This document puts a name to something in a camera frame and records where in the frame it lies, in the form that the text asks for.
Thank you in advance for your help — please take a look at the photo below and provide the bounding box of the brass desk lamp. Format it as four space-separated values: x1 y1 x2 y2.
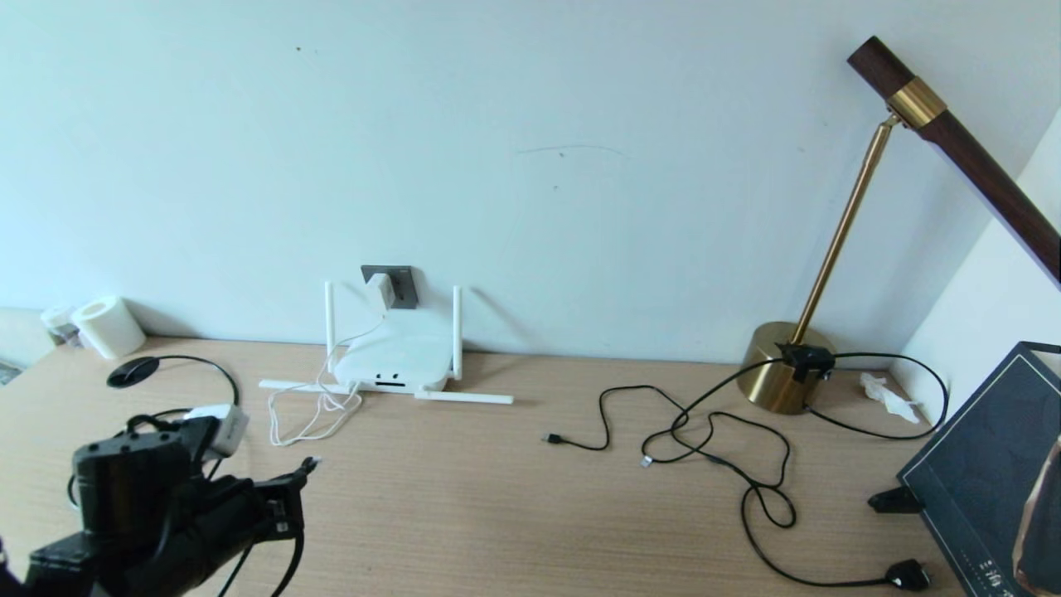
737 35 1061 416

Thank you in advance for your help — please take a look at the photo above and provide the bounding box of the black stand foot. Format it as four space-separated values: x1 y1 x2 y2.
867 486 924 516

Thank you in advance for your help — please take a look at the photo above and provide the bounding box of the crumpled white tissue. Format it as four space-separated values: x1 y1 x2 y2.
859 372 922 425

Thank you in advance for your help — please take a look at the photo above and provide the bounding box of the black lamp cable connector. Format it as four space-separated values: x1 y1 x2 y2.
775 342 837 385

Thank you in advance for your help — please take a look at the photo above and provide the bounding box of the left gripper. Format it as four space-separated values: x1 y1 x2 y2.
192 456 322 558

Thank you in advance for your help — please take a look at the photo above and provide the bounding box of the white power adapter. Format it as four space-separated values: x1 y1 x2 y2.
366 274 397 315

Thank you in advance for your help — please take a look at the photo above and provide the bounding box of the black cable with plug tip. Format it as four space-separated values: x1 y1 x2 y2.
542 355 798 453

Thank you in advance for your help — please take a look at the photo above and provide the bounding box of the black round desk grommet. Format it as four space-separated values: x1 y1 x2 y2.
106 357 161 390

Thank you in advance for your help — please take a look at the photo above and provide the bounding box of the grey wall socket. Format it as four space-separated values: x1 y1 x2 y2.
361 265 419 310

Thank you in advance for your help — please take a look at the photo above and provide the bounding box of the black cable with power plug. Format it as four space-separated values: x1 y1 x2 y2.
640 410 932 592

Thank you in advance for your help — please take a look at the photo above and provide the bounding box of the thin white cable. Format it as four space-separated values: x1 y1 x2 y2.
266 313 387 448

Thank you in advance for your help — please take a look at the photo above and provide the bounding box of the white tissue roll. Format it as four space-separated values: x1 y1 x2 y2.
71 296 148 360

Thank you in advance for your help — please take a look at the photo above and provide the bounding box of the white router with antennas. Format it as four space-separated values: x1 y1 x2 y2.
259 280 515 406

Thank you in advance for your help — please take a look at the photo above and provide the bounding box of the white charger block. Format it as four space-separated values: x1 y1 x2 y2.
182 404 250 461

